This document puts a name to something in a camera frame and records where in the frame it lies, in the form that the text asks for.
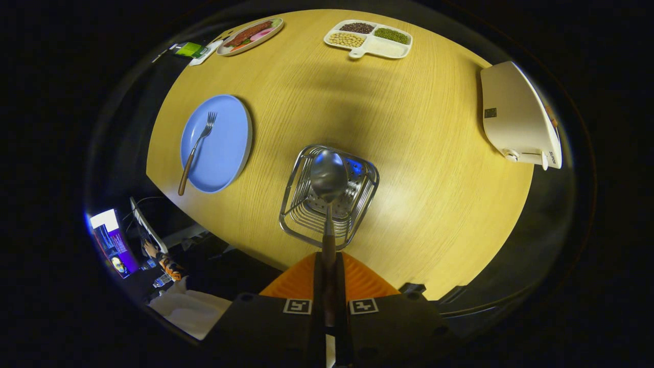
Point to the silver laptop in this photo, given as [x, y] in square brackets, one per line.
[148, 225]

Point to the white toaster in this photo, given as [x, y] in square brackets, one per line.
[511, 117]

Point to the computer monitor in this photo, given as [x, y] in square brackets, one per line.
[115, 245]

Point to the white clothing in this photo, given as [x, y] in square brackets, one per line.
[189, 309]

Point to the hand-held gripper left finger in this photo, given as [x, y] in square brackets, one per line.
[318, 286]

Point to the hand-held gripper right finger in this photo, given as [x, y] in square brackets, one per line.
[341, 286]

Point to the blue round plate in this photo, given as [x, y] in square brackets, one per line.
[225, 148]

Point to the small clear water bottle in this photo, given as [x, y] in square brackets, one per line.
[162, 280]
[148, 264]

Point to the white square coaster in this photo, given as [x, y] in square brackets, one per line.
[212, 50]

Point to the plate of steak food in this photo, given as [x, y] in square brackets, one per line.
[248, 36]

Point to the orange patterned sleeve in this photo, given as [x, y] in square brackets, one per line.
[168, 267]

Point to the white divided bean dish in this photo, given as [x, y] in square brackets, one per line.
[383, 47]

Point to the green label plastic bottle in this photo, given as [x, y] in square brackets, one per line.
[190, 49]

